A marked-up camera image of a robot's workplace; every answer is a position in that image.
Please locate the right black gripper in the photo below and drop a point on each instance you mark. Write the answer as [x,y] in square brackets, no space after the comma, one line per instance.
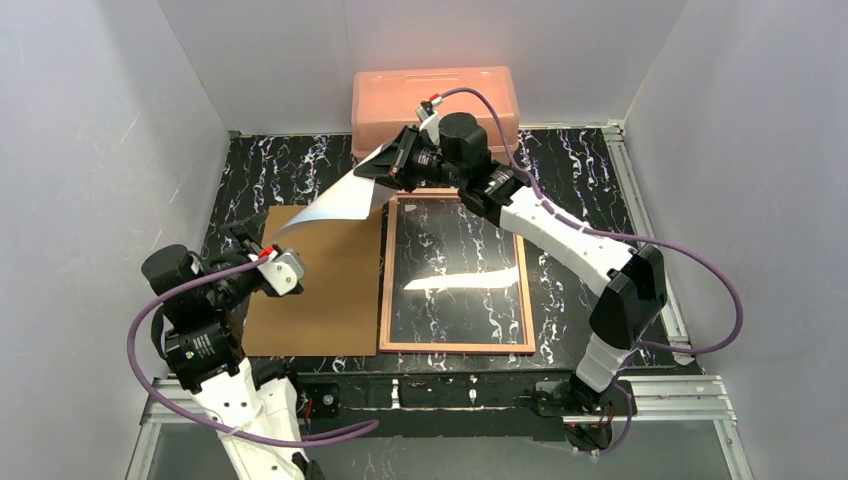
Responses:
[398,159]

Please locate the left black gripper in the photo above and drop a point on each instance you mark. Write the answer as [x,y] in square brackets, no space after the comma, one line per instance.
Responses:
[245,248]

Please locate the landscape photo print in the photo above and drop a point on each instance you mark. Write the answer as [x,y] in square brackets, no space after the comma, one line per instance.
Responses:
[350,198]

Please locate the brown cardboard backing board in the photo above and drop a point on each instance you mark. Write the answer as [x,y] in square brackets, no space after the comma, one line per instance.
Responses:
[337,314]

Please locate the pink wooden picture frame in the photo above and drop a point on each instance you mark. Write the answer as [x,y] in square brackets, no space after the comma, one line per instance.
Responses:
[457,348]

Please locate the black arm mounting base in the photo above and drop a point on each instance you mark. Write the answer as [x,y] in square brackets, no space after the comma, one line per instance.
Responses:
[547,419]

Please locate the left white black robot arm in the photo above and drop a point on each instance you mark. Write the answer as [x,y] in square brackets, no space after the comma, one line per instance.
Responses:
[200,339]

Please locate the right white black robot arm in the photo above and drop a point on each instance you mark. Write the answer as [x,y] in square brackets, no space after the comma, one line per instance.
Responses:
[629,283]

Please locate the orange plastic storage box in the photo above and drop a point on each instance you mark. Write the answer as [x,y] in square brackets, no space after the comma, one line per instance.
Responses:
[385,101]

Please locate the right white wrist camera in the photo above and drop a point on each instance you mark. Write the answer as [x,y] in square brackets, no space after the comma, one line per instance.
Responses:
[430,118]

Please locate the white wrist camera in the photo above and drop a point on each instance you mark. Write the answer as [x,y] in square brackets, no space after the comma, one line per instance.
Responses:
[430,118]
[283,271]

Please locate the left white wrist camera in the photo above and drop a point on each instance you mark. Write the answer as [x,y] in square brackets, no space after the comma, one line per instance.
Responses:
[283,271]

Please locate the aluminium front rail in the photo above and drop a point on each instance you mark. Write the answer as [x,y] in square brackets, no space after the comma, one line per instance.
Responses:
[653,398]

